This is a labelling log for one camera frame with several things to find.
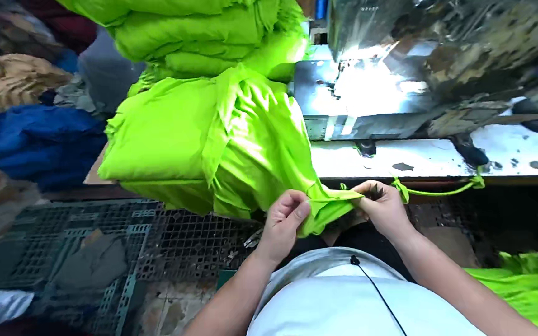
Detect black plastic grid pallet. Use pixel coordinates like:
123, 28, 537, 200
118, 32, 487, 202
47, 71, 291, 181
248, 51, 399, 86
137, 205, 267, 282

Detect dark grey crumpled cloth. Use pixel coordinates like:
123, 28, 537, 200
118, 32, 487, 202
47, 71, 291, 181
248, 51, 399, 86
53, 232, 129, 291

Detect person's right forearm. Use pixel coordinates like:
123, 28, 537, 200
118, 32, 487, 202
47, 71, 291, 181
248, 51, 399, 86
394, 230, 538, 336

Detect clear plastic bag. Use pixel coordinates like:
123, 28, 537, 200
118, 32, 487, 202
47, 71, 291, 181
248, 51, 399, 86
0, 164, 43, 253

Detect brown cardboard sheet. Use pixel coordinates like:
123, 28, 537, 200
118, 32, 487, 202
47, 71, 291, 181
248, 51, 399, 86
83, 142, 119, 186

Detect person's right hand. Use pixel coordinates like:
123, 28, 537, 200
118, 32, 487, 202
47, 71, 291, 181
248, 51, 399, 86
351, 180, 418, 245

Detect industrial sewing machine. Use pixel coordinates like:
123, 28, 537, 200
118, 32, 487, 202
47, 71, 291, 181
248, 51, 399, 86
289, 0, 538, 168

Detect person's legs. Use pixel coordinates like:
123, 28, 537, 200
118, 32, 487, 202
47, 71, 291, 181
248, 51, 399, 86
276, 219, 417, 283

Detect stack of folded green garments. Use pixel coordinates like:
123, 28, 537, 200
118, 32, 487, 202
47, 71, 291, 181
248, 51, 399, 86
56, 0, 311, 217

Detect knotted lime green cord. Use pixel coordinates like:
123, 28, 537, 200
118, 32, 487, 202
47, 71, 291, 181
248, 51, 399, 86
390, 164, 486, 205

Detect pile of lime green fabric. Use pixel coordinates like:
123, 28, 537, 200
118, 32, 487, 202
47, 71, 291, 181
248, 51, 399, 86
463, 251, 538, 336

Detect royal blue fabric bundle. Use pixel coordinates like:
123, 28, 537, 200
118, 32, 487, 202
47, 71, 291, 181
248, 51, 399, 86
0, 104, 108, 193

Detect grey fabric bundle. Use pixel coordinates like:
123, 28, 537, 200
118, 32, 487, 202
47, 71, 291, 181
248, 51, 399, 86
78, 23, 147, 117

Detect pale grey-green crumpled fabric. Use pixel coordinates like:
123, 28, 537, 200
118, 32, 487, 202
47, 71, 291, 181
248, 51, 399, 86
53, 74, 99, 114

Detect teal plastic pallet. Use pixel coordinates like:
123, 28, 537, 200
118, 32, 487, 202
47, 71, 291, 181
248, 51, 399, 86
0, 198, 158, 336

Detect person's left forearm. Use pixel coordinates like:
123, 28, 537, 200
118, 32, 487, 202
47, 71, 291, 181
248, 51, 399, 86
184, 251, 278, 336

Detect person's body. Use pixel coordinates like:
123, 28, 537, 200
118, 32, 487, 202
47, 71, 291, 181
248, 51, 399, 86
247, 246, 487, 336

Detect stack of beige fabric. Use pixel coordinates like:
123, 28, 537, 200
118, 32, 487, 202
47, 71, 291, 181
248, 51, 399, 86
0, 53, 73, 115

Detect dark red fabric bundle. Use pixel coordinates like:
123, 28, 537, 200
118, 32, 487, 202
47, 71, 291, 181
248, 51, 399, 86
14, 0, 98, 55

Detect lime green garment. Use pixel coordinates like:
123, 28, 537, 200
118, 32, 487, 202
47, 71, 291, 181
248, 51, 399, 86
203, 64, 365, 239

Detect person's left hand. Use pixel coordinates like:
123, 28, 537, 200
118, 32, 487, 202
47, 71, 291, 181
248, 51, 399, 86
255, 189, 312, 267

